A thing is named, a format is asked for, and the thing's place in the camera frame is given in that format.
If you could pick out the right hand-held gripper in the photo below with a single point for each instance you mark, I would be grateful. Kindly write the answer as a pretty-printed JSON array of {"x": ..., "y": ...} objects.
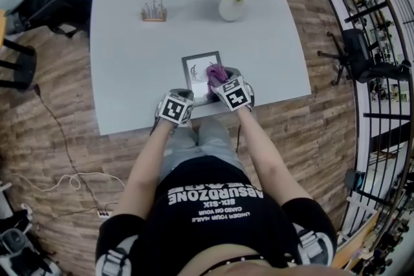
[{"x": 233, "y": 94}]

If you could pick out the black picture frame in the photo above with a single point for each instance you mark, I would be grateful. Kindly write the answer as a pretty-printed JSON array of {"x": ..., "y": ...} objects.
[{"x": 197, "y": 74}]

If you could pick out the person's left forearm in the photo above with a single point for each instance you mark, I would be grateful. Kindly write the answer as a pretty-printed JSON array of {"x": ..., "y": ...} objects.
[{"x": 147, "y": 168}]

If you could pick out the black chair with blue strip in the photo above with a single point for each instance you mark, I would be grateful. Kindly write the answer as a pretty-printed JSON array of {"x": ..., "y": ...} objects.
[{"x": 76, "y": 0}]

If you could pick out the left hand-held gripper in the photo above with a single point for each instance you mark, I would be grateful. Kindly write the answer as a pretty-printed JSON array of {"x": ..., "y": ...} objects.
[{"x": 174, "y": 108}]

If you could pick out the black metal shelf rack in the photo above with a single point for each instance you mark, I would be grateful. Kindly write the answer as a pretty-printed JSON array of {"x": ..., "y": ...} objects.
[{"x": 385, "y": 80}]

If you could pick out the person's grey jeans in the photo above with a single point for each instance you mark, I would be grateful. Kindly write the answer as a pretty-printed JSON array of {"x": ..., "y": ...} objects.
[{"x": 210, "y": 145}]

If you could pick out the person's right forearm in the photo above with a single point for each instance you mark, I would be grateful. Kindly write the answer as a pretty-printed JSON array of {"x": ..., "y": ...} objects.
[{"x": 268, "y": 155}]

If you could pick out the purple cloth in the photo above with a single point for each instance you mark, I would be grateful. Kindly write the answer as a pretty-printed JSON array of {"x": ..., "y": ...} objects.
[{"x": 216, "y": 72}]

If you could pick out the black swivel chair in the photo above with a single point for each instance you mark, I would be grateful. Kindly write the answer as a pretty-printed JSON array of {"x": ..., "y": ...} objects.
[{"x": 359, "y": 53}]

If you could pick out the black office chair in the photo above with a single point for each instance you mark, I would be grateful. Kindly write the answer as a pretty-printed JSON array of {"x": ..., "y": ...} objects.
[{"x": 30, "y": 8}]

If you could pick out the person's black printed t-shirt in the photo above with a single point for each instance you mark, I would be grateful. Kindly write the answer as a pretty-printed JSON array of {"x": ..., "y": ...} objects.
[{"x": 226, "y": 223}]

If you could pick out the white round vase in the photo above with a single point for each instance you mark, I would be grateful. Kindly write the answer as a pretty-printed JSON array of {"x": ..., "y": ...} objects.
[{"x": 230, "y": 10}]

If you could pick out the white power strip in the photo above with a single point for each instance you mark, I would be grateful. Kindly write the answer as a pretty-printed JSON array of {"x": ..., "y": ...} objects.
[{"x": 103, "y": 213}]

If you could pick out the black stool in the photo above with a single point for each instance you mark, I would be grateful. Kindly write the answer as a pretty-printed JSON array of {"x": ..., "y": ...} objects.
[{"x": 19, "y": 64}]

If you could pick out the black and grey floor device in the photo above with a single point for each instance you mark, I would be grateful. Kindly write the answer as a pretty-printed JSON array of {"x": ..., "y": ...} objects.
[{"x": 17, "y": 242}]

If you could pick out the wooden stand with metal rods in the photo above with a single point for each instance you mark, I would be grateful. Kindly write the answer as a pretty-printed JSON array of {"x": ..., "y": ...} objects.
[{"x": 154, "y": 13}]

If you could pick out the wooden board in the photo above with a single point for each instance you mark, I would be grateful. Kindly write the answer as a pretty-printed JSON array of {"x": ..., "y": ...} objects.
[{"x": 355, "y": 240}]

